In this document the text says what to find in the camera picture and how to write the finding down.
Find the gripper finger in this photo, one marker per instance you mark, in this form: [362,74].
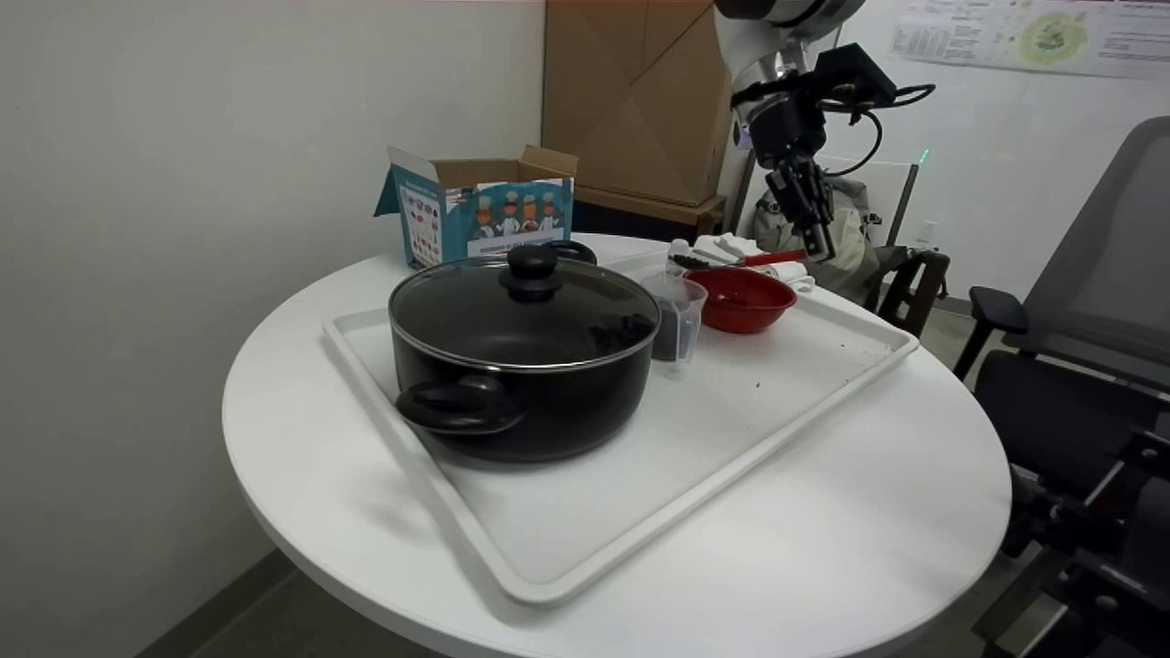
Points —
[788,196]
[816,215]

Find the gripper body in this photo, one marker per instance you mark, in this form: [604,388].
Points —
[784,119]

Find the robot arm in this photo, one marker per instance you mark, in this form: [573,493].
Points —
[749,37]

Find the red bowl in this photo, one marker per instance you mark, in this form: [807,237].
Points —
[740,306]

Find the clear measuring jug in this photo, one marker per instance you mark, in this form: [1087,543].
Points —
[678,320]

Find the grey backpack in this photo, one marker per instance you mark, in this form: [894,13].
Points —
[855,247]

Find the white cloth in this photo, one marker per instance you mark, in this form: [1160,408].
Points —
[731,245]

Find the stand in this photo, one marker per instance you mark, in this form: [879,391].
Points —
[908,196]

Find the dark wooden chair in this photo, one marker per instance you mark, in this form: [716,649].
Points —
[919,283]

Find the brown wooden table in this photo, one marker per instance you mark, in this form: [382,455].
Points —
[658,210]

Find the large brown cardboard box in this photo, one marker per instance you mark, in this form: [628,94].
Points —
[631,91]

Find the white plastic tray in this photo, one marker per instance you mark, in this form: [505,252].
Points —
[713,429]

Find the teal printed cardboard box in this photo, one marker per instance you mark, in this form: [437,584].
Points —
[512,215]

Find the black office chair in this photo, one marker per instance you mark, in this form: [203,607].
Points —
[1097,292]

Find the glass pot lid black knob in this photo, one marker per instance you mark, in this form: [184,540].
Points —
[494,315]

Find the black cooking pot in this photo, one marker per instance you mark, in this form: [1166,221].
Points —
[539,411]

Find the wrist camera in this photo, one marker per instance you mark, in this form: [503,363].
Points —
[855,78]

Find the wall poster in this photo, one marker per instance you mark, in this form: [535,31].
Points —
[1033,32]

